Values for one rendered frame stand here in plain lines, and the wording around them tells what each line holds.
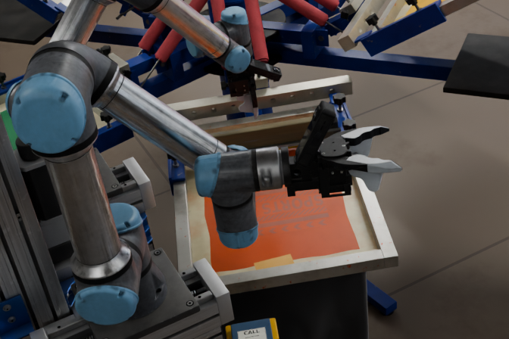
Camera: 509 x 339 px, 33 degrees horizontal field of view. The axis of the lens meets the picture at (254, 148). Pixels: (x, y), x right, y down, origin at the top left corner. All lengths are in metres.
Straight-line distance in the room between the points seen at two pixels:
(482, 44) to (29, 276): 1.98
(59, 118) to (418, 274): 2.49
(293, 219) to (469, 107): 2.33
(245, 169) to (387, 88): 3.41
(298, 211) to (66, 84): 1.25
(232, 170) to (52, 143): 0.31
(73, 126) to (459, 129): 3.29
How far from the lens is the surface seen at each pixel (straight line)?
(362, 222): 2.44
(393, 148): 4.35
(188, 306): 1.83
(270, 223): 2.46
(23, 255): 1.90
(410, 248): 3.77
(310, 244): 2.38
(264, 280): 2.25
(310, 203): 2.51
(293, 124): 2.68
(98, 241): 1.56
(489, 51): 3.24
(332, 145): 1.48
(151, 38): 3.28
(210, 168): 1.46
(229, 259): 2.37
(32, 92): 1.37
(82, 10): 2.22
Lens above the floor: 2.54
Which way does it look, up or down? 35 degrees down
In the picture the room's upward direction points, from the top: 8 degrees counter-clockwise
